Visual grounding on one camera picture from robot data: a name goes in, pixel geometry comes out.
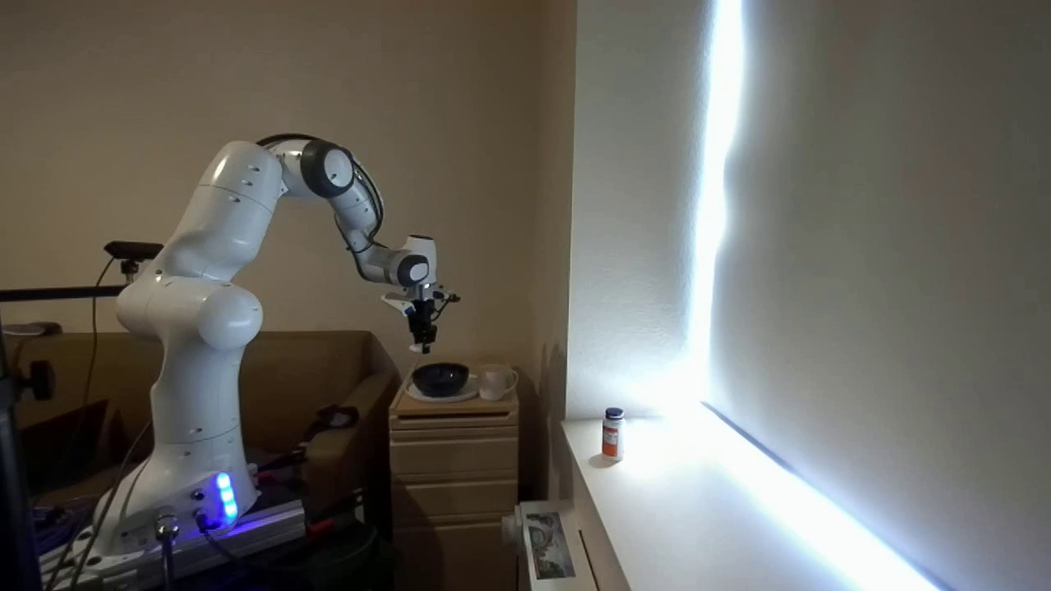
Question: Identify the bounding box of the white window blind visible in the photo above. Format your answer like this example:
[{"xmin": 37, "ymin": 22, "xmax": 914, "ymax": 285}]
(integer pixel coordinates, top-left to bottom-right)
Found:
[{"xmin": 569, "ymin": 0, "xmax": 1051, "ymax": 591}]

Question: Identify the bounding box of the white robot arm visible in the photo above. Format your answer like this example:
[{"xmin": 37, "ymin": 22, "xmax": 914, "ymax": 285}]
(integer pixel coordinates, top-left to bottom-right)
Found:
[{"xmin": 94, "ymin": 134, "xmax": 454, "ymax": 555}]

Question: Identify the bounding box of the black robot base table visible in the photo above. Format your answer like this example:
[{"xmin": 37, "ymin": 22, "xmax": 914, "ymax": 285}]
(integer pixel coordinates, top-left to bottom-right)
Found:
[{"xmin": 40, "ymin": 473, "xmax": 379, "ymax": 591}]

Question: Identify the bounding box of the black camera on stand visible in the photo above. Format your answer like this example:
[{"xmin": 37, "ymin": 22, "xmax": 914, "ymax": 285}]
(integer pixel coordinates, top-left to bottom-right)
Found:
[{"xmin": 105, "ymin": 241, "xmax": 162, "ymax": 277}]

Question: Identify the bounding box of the light wooden nightstand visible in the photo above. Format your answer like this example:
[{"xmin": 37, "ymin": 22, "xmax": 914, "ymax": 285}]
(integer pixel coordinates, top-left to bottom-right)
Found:
[{"xmin": 387, "ymin": 384, "xmax": 519, "ymax": 591}]

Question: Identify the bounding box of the brown leather armchair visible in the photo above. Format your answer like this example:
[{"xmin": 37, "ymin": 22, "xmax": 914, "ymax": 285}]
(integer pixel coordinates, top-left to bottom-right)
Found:
[{"xmin": 18, "ymin": 332, "xmax": 398, "ymax": 514}]

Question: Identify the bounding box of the dark blue ceramic bowl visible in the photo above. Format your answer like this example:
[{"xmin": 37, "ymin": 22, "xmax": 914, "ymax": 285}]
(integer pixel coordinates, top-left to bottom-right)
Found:
[{"xmin": 410, "ymin": 362, "xmax": 470, "ymax": 384}]

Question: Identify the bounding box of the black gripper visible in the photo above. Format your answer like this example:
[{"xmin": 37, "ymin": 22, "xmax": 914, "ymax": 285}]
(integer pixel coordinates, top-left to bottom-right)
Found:
[{"xmin": 405, "ymin": 290, "xmax": 456, "ymax": 348}]

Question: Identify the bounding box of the small red spice bottle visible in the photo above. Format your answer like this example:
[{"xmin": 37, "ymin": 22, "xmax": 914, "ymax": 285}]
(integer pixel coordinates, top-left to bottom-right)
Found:
[{"xmin": 600, "ymin": 407, "xmax": 625, "ymax": 459}]

